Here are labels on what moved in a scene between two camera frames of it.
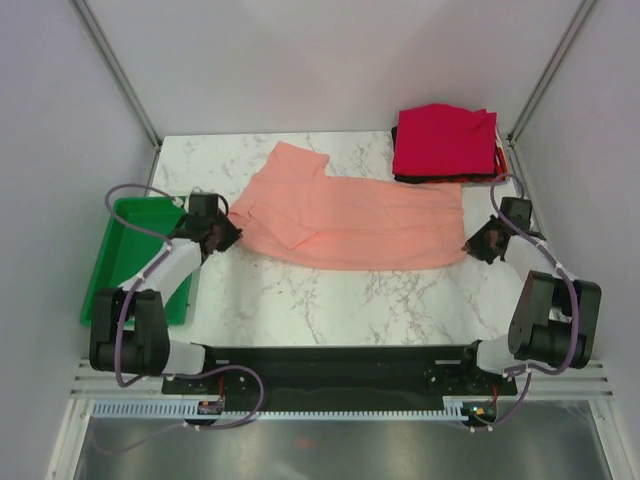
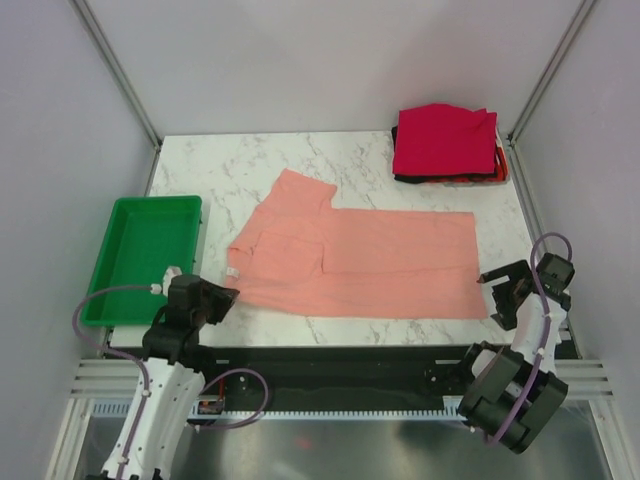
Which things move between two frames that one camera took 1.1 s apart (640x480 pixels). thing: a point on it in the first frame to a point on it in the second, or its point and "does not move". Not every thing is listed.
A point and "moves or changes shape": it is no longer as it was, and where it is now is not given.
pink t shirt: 295,213 moves or changes shape
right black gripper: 474,247 to 506,315
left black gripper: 232,236 to 222,297
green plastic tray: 125,253 does not move
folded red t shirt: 437,140 does not move
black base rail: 342,378 does not move
